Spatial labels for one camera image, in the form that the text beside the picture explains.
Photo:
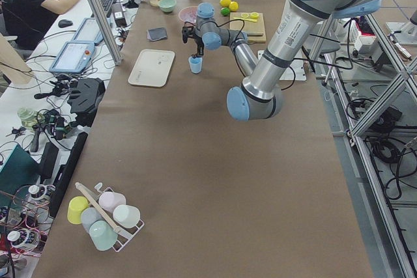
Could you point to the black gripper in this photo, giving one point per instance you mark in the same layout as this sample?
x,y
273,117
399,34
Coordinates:
x,y
199,44

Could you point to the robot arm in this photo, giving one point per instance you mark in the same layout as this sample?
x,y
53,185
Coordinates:
x,y
259,95

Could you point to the light blue plastic cup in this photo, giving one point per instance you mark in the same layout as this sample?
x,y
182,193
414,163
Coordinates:
x,y
196,65

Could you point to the clear ice cubes pile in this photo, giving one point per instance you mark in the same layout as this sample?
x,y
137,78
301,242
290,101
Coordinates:
x,y
188,15

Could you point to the pink cup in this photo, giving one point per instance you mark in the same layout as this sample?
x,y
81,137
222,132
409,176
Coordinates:
x,y
109,200

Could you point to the white cup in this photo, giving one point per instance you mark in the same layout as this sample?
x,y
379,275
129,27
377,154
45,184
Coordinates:
x,y
126,215

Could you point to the yellow cup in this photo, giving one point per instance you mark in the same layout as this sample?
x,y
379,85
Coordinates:
x,y
75,208

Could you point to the grey cup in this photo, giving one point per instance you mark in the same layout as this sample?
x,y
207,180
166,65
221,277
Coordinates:
x,y
88,217

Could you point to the mint green cup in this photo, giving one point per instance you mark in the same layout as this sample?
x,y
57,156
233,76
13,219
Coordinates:
x,y
102,235

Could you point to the pink bowl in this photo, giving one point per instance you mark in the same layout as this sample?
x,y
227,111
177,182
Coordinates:
x,y
187,23

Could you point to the green lime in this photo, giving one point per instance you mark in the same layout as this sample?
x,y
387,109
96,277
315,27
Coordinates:
x,y
225,11

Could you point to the grey folded cloth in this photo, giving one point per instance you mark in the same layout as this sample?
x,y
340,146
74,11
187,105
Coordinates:
x,y
157,34

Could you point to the cream rabbit serving tray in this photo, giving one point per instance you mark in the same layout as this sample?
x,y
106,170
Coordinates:
x,y
152,68

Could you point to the yellow lemon upper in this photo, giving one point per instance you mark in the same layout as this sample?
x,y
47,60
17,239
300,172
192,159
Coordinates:
x,y
224,3

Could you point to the yellow lemon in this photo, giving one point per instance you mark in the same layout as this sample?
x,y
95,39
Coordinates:
x,y
233,6
224,3

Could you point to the yellow lemon lower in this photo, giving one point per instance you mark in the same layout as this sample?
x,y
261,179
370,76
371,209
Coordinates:
x,y
233,6

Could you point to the mint green bowl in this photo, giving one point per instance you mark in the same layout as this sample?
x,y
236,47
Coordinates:
x,y
167,6

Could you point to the yellow plastic knife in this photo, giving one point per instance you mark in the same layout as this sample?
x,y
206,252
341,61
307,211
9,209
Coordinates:
x,y
245,19

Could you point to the lemon slice lower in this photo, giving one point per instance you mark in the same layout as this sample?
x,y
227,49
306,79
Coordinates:
x,y
254,15

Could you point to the teach pendant far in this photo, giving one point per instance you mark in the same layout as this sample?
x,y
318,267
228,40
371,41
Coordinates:
x,y
89,31

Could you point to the teach pendant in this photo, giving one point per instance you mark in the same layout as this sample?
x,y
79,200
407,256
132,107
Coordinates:
x,y
73,57
89,31

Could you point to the teach pendant near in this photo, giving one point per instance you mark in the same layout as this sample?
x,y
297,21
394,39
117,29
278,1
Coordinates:
x,y
73,57

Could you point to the black computer mouse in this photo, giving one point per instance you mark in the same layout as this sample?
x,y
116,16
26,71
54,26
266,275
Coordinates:
x,y
64,23

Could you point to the person in black shirt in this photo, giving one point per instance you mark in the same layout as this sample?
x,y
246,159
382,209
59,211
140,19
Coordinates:
x,y
30,20

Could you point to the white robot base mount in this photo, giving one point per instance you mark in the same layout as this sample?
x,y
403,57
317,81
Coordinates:
x,y
296,71

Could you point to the aluminium frame post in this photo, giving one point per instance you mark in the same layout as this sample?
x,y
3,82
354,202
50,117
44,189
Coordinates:
x,y
105,29

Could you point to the white wire cup rack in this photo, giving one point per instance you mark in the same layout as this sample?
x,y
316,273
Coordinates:
x,y
124,235

